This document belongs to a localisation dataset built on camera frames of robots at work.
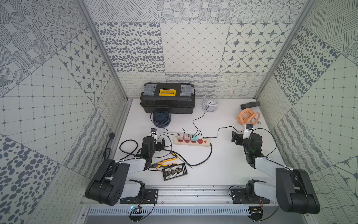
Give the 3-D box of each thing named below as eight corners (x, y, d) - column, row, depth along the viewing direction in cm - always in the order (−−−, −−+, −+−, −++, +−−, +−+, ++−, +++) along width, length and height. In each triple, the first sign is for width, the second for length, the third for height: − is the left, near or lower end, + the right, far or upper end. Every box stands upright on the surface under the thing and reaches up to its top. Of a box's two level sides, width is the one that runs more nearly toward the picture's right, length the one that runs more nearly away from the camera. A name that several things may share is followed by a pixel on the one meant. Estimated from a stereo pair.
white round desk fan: (202, 113, 111) (203, 108, 106) (201, 103, 118) (202, 98, 113) (218, 113, 111) (219, 108, 106) (216, 103, 118) (217, 98, 113)
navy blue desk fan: (152, 128, 104) (150, 123, 98) (154, 115, 112) (152, 110, 106) (170, 128, 104) (169, 123, 98) (171, 115, 112) (170, 110, 106)
